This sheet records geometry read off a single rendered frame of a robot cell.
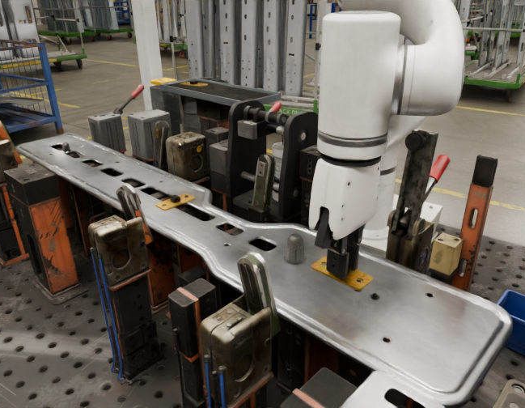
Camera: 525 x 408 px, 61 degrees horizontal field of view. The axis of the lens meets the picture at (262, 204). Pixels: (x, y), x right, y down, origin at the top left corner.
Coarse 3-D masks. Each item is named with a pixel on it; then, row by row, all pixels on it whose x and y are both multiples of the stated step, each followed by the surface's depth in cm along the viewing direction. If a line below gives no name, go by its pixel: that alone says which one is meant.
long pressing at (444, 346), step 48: (48, 144) 137; (96, 144) 135; (96, 192) 105; (192, 192) 103; (192, 240) 83; (240, 240) 83; (240, 288) 70; (288, 288) 70; (336, 288) 69; (384, 288) 69; (432, 288) 69; (336, 336) 60; (384, 336) 60; (432, 336) 60; (480, 336) 60; (432, 384) 52; (480, 384) 54
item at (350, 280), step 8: (312, 264) 65; (320, 264) 65; (320, 272) 64; (328, 272) 63; (352, 272) 63; (360, 272) 63; (344, 280) 62; (352, 280) 62; (368, 280) 62; (360, 288) 60
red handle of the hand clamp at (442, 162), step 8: (440, 160) 79; (448, 160) 79; (432, 168) 79; (440, 168) 78; (432, 176) 78; (440, 176) 78; (432, 184) 77; (424, 200) 77; (408, 208) 76; (408, 216) 75; (400, 224) 76; (408, 224) 75
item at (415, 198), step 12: (420, 132) 71; (432, 132) 70; (408, 144) 69; (420, 144) 68; (432, 144) 70; (408, 156) 72; (420, 156) 72; (432, 156) 71; (408, 168) 73; (420, 168) 72; (408, 180) 74; (420, 180) 71; (408, 192) 74; (420, 192) 72; (408, 204) 75; (420, 204) 73; (396, 216) 75; (396, 228) 76
